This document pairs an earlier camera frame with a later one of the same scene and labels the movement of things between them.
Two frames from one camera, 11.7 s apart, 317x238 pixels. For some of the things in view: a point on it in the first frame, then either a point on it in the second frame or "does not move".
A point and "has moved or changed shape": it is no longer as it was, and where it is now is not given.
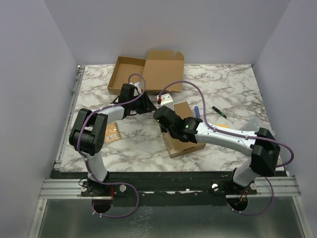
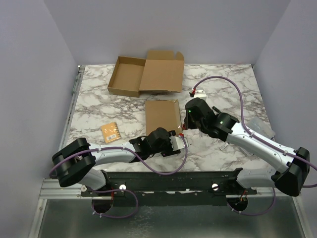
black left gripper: x=146 y=105 → x=170 y=151
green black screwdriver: x=221 y=113 does not move
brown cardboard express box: x=163 y=70 does not move
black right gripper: x=159 y=113 → x=187 y=120
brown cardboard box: x=175 y=147 has moved or changed shape
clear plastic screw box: x=255 y=123 does not move
